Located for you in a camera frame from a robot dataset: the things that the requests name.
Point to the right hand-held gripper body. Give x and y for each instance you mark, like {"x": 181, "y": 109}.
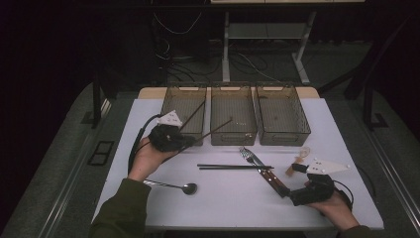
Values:
{"x": 315, "y": 193}

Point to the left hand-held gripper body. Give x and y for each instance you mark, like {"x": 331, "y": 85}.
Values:
{"x": 165, "y": 139}

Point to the small wooden spoon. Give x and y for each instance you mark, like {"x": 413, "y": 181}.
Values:
{"x": 298, "y": 160}

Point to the mesh tray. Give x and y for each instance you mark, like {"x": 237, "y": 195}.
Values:
{"x": 282, "y": 115}
{"x": 232, "y": 109}
{"x": 185, "y": 112}

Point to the metal spoon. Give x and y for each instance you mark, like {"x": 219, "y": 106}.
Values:
{"x": 189, "y": 188}

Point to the person's left hand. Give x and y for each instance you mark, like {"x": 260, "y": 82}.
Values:
{"x": 145, "y": 162}

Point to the person's right hand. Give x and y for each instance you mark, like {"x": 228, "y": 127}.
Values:
{"x": 340, "y": 213}

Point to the white table cover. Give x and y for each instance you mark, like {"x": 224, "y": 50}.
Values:
{"x": 237, "y": 205}

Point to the black metal stand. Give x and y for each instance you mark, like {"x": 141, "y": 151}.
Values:
{"x": 368, "y": 105}
{"x": 96, "y": 102}

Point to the black rectangular floor frame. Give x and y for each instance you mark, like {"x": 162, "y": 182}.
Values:
{"x": 100, "y": 152}

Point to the metal floor rail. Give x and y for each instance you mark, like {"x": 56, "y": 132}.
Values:
{"x": 66, "y": 191}
{"x": 393, "y": 178}

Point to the white metal desk frame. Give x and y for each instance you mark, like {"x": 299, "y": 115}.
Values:
{"x": 226, "y": 49}

